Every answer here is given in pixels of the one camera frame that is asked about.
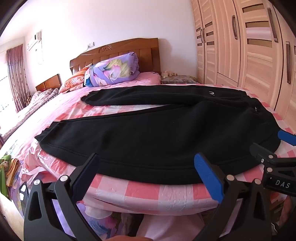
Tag maroon curtain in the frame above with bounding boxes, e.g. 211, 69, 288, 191
6, 44, 30, 113

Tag floral covered nightstand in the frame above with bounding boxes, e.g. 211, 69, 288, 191
161, 71, 197, 84

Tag white wall air conditioner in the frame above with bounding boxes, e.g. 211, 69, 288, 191
26, 31, 42, 52

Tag purple floral folded quilt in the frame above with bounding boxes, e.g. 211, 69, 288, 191
84, 52, 140, 87

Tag green and orange cloths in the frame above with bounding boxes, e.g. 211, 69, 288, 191
1, 155, 20, 200

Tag black pants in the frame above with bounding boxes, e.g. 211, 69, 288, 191
36, 85, 280, 185

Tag light wooden wardrobe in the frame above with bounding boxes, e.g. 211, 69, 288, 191
192, 1, 295, 132

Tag orange patterned pillow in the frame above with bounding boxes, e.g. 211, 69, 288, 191
59, 64, 91, 93

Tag pink quilted pillow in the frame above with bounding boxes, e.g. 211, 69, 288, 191
129, 72, 161, 86

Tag wooden headboard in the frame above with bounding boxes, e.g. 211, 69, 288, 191
70, 38, 161, 74
35, 74, 61, 91

